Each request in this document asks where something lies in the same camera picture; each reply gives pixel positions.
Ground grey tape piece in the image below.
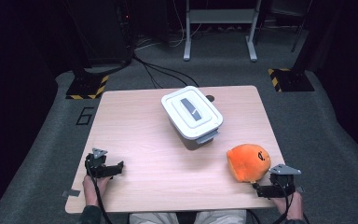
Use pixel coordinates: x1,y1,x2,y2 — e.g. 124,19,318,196
61,189,81,199

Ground orange plush toy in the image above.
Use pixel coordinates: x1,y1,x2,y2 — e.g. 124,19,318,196
226,143,272,184

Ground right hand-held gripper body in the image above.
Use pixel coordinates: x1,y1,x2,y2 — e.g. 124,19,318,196
268,163,302,199

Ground white lid with grey handle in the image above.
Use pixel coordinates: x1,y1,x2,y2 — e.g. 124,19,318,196
160,85,225,145

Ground black floor cables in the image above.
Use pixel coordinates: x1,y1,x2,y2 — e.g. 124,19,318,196
132,51,200,91

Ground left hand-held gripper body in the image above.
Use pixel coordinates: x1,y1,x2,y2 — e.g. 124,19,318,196
84,147,114,179

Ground person's left hand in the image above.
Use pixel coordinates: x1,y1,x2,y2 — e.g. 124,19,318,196
82,174,112,207

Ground black yellow striped stand base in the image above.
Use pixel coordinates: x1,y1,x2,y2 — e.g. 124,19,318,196
267,67,316,93
65,70,110,101

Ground black stand column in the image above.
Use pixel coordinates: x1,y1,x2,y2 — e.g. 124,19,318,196
62,0,92,78
292,0,334,73

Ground person's beige pants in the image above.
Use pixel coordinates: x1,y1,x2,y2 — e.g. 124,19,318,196
129,209,247,224

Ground black equipment cabinet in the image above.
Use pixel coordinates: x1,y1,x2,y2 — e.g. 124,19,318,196
64,0,136,67

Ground person's right hand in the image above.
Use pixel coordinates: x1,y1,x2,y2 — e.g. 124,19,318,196
271,190,305,221

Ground white storage box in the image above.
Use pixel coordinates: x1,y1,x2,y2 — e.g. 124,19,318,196
167,118,224,151

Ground white floor cables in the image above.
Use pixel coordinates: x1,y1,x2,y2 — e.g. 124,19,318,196
134,0,206,50

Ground white metal desk frame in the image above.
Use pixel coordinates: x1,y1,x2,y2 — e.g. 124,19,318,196
183,0,263,63

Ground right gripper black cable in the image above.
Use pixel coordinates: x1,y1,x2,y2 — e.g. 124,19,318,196
271,178,295,224

